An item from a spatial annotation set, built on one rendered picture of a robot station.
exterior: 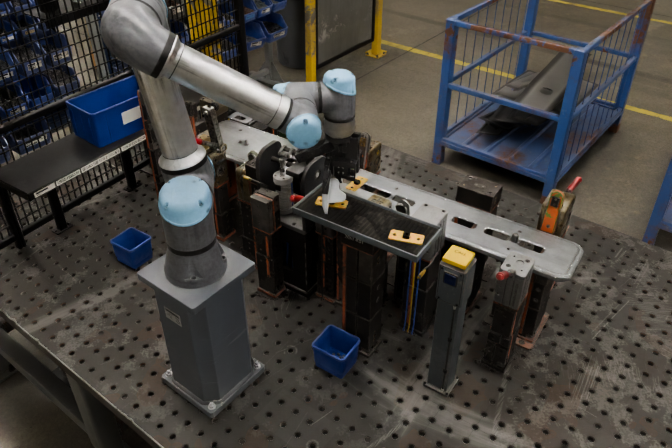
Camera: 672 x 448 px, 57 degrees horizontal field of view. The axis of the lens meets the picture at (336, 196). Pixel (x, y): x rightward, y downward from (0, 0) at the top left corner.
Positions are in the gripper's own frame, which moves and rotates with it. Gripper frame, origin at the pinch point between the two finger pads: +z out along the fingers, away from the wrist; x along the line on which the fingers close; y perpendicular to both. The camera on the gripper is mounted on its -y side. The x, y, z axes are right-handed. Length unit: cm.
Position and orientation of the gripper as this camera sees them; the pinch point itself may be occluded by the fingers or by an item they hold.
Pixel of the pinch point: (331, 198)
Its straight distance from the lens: 165.0
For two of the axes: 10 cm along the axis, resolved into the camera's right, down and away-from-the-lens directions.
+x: 2.6, -5.5, 8.0
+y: 9.7, 1.5, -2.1
